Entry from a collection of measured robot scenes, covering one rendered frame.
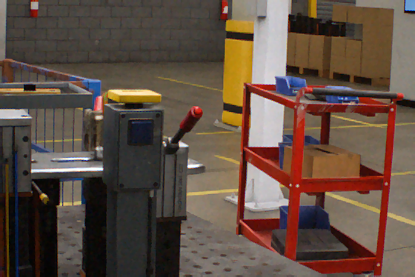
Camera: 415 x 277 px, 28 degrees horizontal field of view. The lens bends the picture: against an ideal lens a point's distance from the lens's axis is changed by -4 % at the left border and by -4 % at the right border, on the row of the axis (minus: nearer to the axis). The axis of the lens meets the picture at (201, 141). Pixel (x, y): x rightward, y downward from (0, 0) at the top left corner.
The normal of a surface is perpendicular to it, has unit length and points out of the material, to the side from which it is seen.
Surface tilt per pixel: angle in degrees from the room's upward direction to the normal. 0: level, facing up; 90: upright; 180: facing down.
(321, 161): 90
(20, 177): 90
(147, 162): 90
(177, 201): 90
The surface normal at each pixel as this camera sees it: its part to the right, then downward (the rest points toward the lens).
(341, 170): 0.39, 0.17
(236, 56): -0.85, 0.05
